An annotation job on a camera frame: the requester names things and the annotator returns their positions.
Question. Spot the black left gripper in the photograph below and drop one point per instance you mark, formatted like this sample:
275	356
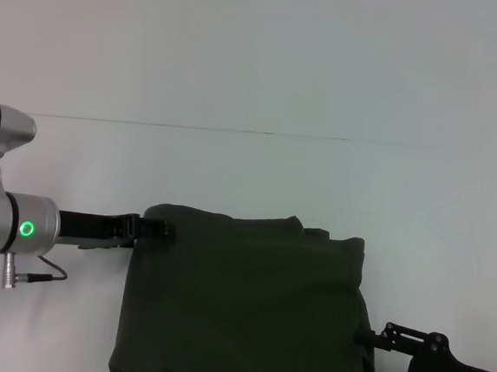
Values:
92	229

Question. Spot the dark green t-shirt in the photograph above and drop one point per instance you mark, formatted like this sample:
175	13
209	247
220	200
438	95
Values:
242	307

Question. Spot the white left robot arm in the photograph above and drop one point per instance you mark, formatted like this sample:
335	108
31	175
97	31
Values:
6	223

